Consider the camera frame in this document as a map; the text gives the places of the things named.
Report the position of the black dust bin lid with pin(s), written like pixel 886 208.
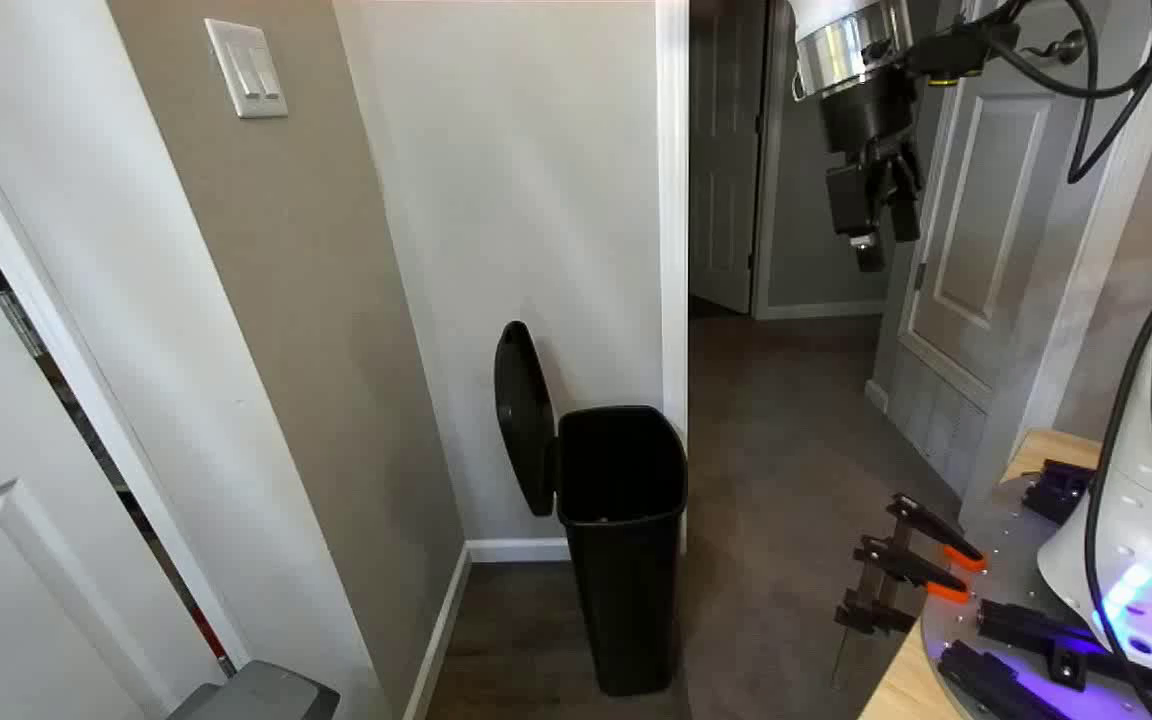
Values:
pixel 527 415

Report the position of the black dust bin body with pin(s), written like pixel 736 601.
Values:
pixel 622 563

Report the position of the black base mounting clamp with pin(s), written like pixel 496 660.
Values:
pixel 1036 626
pixel 1057 490
pixel 990 681

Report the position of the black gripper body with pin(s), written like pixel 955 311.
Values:
pixel 868 121

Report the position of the black orange bar clamp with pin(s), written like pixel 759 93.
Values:
pixel 930 527
pixel 874 612
pixel 906 567

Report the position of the white panel door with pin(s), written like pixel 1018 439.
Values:
pixel 19 563

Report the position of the grey lidded trash can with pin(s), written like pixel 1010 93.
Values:
pixel 259 693

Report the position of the grey metal base plate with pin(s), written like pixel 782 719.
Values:
pixel 1003 586

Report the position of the white light switch plate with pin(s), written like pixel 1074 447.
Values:
pixel 247 64

